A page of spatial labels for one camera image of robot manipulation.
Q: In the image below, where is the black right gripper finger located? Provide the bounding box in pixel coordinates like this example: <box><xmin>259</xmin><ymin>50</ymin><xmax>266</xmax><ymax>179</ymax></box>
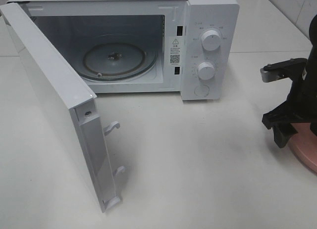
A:
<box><xmin>273</xmin><ymin>126</ymin><xmax>298</xmax><ymax>148</ymax></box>

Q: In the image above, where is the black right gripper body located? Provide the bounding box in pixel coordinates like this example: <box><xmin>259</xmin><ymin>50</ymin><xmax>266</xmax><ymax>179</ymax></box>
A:
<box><xmin>262</xmin><ymin>61</ymin><xmax>317</xmax><ymax>134</ymax></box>

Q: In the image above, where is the pink round plate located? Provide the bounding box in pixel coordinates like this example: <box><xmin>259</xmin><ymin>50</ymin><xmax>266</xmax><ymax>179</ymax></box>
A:
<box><xmin>288</xmin><ymin>123</ymin><xmax>317</xmax><ymax>174</ymax></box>

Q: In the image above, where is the round white door button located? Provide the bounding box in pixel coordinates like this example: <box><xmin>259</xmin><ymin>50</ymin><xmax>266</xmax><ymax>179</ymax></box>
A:
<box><xmin>194</xmin><ymin>85</ymin><xmax>210</xmax><ymax>97</ymax></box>

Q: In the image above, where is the white microwave door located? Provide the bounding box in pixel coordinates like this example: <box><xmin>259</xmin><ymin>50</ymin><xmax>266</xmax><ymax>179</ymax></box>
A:
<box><xmin>0</xmin><ymin>3</ymin><xmax>125</xmax><ymax>212</ymax></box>

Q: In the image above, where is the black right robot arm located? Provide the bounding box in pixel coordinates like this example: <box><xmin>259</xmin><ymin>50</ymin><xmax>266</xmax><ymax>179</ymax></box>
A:
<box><xmin>260</xmin><ymin>17</ymin><xmax>317</xmax><ymax>148</ymax></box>

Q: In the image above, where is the lower white microwave knob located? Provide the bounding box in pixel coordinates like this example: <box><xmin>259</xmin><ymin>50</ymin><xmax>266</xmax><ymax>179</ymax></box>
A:
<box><xmin>197</xmin><ymin>62</ymin><xmax>216</xmax><ymax>81</ymax></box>

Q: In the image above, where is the white microwave knob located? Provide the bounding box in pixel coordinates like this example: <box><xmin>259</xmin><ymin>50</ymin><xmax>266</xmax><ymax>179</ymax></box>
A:
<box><xmin>197</xmin><ymin>62</ymin><xmax>216</xmax><ymax>81</ymax></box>
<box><xmin>201</xmin><ymin>29</ymin><xmax>222</xmax><ymax>51</ymax></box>

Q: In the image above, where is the upper white microwave knob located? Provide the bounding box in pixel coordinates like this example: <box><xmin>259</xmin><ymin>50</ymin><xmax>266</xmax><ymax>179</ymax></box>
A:
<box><xmin>201</xmin><ymin>29</ymin><xmax>222</xmax><ymax>51</ymax></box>

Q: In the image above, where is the white microwave oven body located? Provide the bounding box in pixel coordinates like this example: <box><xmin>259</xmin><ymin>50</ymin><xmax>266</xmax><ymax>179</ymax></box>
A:
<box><xmin>6</xmin><ymin>0</ymin><xmax>239</xmax><ymax>100</ymax></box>

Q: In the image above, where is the glass microwave turntable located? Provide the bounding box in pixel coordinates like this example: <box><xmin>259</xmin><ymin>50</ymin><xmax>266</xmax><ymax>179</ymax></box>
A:
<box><xmin>77</xmin><ymin>42</ymin><xmax>158</xmax><ymax>81</ymax></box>

